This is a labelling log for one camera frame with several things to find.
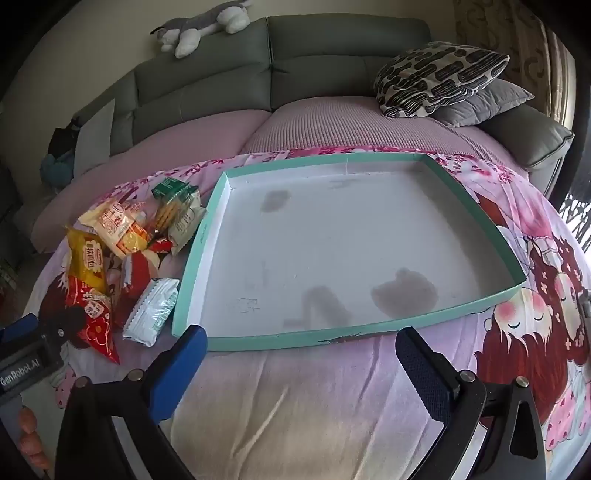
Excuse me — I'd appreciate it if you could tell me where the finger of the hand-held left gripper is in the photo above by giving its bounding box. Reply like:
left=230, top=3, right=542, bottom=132
left=0, top=314, right=38, bottom=344
left=39, top=308, right=88, bottom=356

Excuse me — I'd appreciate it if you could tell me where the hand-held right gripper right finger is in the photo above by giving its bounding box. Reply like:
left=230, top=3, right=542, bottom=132
left=396, top=327, right=548, bottom=480

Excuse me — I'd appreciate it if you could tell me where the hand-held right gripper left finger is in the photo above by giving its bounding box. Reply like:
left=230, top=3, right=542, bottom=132
left=54, top=325, right=208, bottom=480

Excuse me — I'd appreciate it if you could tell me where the red flowered snack packet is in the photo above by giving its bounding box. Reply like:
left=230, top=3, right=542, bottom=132
left=65, top=279, right=122, bottom=366

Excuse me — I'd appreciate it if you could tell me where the green white zigzag-edged packet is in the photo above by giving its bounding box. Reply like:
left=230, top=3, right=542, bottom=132
left=122, top=278, right=180, bottom=348

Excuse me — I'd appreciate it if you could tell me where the orange white snack packet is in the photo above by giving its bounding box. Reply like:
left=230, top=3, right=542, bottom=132
left=79, top=196, right=154, bottom=258

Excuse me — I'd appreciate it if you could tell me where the teal cardboard tray box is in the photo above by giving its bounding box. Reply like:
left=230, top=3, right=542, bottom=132
left=172, top=152, right=527, bottom=352

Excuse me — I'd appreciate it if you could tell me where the pink printed blanket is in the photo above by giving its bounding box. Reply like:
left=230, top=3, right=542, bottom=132
left=18, top=147, right=591, bottom=480

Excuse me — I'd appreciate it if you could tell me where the teal cloth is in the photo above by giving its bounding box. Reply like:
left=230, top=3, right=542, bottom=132
left=39, top=150, right=75, bottom=188

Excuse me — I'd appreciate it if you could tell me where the black bag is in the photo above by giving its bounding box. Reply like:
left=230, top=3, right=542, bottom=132
left=47, top=117, right=81, bottom=158

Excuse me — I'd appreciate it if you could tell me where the white cushion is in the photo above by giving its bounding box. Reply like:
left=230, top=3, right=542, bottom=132
left=74, top=99, right=116, bottom=176

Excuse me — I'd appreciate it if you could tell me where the black metal railing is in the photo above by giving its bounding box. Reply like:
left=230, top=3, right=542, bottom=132
left=556, top=185, right=591, bottom=250

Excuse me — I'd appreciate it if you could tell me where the pink sofa cover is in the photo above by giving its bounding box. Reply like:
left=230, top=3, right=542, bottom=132
left=30, top=95, right=532, bottom=254

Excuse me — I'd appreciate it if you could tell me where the grey pillow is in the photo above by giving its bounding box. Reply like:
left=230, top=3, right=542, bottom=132
left=431, top=78, right=535, bottom=127

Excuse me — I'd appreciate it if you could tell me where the black white patterned pillow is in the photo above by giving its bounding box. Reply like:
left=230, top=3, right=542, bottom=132
left=374, top=41, right=511, bottom=118

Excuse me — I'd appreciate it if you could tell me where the grey sofa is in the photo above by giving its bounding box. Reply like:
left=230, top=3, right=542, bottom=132
left=74, top=14, right=575, bottom=195

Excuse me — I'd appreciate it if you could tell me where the grey white plush dog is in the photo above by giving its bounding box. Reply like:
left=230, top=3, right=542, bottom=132
left=150, top=0, right=254, bottom=59

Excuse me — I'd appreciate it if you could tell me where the beige patterned curtain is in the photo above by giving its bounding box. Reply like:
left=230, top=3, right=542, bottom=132
left=452, top=0, right=578, bottom=125

